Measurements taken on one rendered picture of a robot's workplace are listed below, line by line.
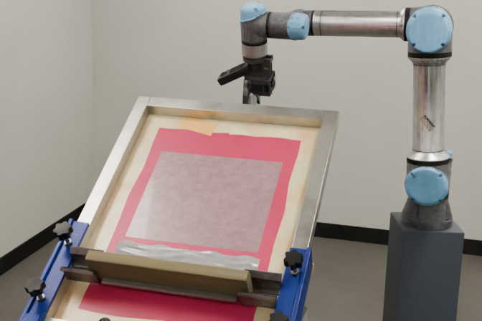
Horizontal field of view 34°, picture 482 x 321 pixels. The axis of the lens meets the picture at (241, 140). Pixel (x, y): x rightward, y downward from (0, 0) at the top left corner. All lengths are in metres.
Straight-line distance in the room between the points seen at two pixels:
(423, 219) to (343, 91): 3.16
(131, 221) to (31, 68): 3.26
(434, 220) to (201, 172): 0.71
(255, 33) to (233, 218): 0.56
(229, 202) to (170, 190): 0.17
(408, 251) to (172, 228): 0.74
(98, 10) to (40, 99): 0.94
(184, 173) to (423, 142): 0.65
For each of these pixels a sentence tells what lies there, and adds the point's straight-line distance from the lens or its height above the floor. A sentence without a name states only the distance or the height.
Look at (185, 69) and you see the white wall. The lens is 5.68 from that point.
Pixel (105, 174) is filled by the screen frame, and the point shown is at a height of 1.39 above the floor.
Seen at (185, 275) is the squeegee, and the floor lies 1.28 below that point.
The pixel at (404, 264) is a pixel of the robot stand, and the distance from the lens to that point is 2.35.
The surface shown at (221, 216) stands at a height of 1.33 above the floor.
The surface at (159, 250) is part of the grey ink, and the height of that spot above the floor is 1.26.
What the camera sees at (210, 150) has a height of 1.44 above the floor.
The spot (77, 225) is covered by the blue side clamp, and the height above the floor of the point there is 1.31.
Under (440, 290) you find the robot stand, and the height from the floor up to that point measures 1.02.
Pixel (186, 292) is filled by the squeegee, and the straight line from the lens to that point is 1.79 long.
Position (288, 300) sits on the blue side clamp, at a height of 1.24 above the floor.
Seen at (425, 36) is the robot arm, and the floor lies 1.77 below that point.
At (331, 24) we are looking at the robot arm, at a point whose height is 1.78.
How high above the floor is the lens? 1.96
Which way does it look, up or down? 13 degrees down
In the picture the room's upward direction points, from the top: 2 degrees clockwise
